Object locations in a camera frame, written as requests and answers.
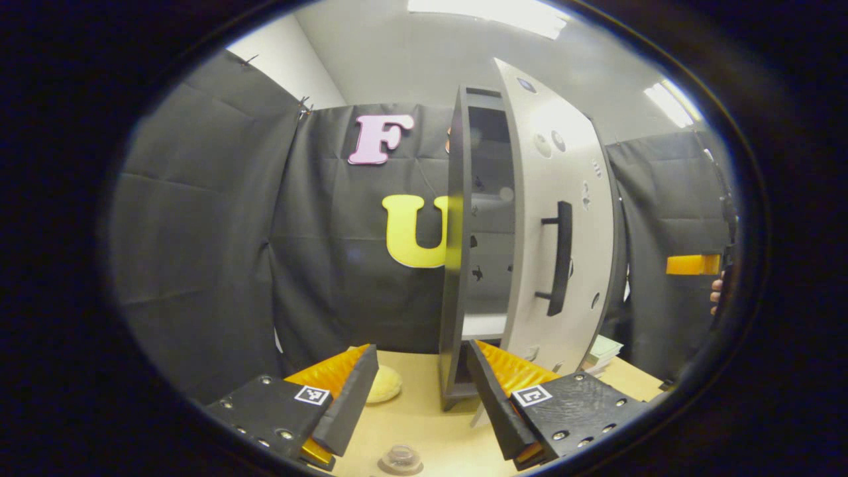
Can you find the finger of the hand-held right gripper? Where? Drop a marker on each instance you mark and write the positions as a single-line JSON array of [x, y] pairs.
[[692, 264]]

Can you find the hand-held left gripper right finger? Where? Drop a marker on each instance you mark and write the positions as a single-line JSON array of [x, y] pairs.
[[493, 404]]

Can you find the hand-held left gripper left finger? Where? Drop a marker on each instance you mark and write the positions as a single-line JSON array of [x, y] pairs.
[[351, 397]]

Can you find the beige cabinet door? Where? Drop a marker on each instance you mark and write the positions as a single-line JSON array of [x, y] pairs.
[[530, 265]]

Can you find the dark grey cabinet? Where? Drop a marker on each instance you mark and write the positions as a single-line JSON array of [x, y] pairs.
[[457, 265]]

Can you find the green book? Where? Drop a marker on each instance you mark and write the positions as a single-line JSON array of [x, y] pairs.
[[606, 348]]

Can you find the small ceiling light panel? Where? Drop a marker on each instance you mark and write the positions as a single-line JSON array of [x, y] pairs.
[[672, 103]]

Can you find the black backdrop cloth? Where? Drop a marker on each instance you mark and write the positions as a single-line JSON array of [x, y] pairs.
[[199, 232]]

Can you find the large ceiling light panel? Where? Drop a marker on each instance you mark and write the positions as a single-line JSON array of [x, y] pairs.
[[490, 14]]

